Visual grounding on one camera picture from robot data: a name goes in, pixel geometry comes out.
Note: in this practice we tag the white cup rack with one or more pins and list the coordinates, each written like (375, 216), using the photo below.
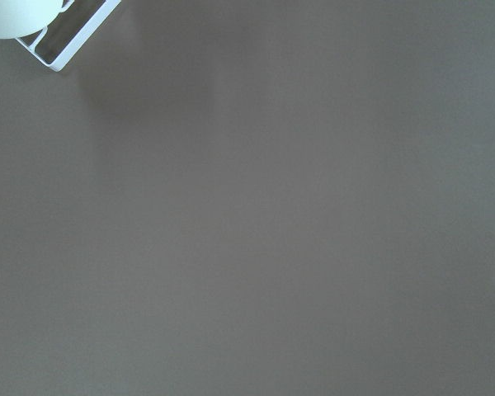
(56, 44)

